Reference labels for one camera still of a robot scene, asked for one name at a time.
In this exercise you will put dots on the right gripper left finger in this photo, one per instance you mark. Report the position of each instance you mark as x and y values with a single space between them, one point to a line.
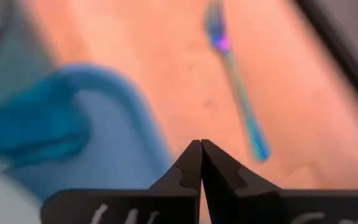
135 207

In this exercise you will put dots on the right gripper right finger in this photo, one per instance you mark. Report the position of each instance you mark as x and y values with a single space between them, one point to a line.
259 207

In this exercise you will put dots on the teal faceted cup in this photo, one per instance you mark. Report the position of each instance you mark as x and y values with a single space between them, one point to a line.
26 124

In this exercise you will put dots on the black table edge rail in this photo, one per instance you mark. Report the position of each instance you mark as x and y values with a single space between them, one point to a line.
346 59

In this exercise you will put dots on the iridescent metal fork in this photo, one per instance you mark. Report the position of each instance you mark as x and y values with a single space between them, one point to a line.
238 84

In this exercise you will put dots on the blue plastic tray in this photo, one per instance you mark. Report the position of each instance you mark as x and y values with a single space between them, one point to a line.
120 140

